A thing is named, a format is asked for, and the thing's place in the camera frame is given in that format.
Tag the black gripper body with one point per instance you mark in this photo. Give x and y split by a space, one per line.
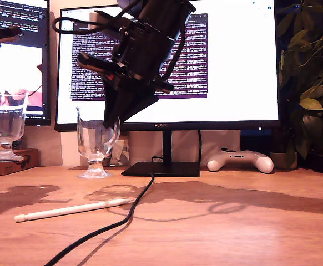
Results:
145 55

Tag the cardboard box with sunglasses print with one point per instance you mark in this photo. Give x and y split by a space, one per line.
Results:
31 160

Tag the black planter box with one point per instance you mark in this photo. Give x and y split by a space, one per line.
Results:
322 166

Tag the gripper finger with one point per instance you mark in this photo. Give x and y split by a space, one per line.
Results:
112 105
136 102

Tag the black monitor showing code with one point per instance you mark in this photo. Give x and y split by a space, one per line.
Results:
25 69

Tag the white pen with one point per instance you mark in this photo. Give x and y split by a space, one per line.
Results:
72 209

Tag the white game controller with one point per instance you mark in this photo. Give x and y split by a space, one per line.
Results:
264 164

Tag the patterned grey picture box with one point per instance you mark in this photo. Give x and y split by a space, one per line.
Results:
122 155

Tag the pale plant pot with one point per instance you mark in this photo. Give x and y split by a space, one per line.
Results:
282 162

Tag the small footed glass cup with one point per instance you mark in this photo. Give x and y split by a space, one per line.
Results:
95 171
3 155

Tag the large black Huawei monitor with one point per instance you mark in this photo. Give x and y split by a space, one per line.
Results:
233 83

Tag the green leafy plant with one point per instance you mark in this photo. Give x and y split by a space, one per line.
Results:
311 104

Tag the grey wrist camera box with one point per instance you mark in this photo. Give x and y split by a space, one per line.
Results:
100 20

